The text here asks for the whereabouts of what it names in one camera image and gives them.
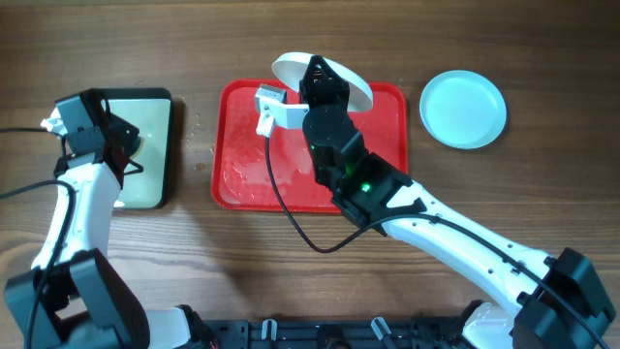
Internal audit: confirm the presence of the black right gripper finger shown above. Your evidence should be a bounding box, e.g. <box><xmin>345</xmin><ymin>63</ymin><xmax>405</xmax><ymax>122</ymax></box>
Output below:
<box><xmin>317</xmin><ymin>56</ymin><xmax>350</xmax><ymax>95</ymax></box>
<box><xmin>299</xmin><ymin>55</ymin><xmax>323</xmax><ymax>92</ymax></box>

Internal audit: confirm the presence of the green yellow scrubbing sponge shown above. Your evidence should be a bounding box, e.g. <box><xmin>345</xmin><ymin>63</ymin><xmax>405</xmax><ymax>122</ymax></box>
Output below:
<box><xmin>126</xmin><ymin>137</ymin><xmax>143</xmax><ymax>158</ymax></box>

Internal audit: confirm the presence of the white plate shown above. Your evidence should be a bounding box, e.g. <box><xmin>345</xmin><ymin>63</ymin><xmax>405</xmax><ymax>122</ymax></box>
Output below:
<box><xmin>271</xmin><ymin>51</ymin><xmax>374</xmax><ymax>112</ymax></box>

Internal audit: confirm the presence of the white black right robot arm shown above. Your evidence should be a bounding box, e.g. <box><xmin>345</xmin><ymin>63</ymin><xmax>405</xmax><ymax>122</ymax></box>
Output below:
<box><xmin>299</xmin><ymin>55</ymin><xmax>616</xmax><ymax>348</ymax></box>

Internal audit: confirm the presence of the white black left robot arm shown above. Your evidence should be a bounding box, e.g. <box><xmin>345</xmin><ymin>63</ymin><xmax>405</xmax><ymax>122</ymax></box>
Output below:
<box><xmin>4</xmin><ymin>87</ymin><xmax>212</xmax><ymax>348</ymax></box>

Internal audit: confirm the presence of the black rectangular water tray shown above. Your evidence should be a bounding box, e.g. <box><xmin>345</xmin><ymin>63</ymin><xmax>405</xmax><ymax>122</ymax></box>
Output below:
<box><xmin>104</xmin><ymin>87</ymin><xmax>173</xmax><ymax>209</ymax></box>

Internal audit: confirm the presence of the red plastic serving tray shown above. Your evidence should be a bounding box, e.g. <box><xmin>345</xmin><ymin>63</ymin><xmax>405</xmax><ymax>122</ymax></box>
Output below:
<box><xmin>211</xmin><ymin>79</ymin><xmax>409</xmax><ymax>214</ymax></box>

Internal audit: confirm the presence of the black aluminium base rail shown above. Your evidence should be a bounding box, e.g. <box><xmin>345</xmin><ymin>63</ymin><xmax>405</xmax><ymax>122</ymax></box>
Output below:
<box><xmin>205</xmin><ymin>317</ymin><xmax>472</xmax><ymax>349</ymax></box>

